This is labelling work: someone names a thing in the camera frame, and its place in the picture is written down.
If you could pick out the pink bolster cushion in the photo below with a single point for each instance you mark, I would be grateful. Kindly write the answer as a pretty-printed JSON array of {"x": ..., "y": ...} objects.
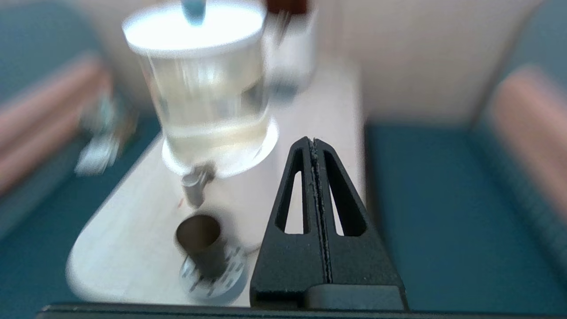
[
  {"x": 48, "y": 124},
  {"x": 531, "y": 141}
]

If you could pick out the round blue drip tray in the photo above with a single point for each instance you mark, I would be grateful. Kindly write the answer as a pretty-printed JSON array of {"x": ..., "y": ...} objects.
[{"x": 221, "y": 283}]

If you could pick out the black plastic cup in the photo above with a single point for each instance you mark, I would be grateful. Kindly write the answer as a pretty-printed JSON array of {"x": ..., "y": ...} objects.
[{"x": 201, "y": 241}]

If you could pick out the teal bench seat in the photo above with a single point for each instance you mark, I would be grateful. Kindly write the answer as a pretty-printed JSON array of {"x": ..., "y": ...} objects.
[
  {"x": 443, "y": 221},
  {"x": 31, "y": 266}
]

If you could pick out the white napkin stack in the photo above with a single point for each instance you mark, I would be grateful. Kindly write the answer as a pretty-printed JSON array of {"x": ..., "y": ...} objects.
[{"x": 96, "y": 156}]

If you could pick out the clear water dispenser white base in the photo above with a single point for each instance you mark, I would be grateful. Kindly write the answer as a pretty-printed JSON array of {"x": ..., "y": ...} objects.
[{"x": 208, "y": 88}]

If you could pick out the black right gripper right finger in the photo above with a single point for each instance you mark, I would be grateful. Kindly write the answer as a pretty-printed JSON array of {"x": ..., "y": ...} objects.
[{"x": 359, "y": 261}]

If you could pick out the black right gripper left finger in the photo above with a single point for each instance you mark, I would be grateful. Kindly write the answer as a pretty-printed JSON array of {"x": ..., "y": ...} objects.
[{"x": 288, "y": 266}]

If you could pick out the dark drink dispenser white base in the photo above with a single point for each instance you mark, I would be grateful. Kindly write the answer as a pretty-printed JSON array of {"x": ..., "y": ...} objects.
[{"x": 292, "y": 48}]

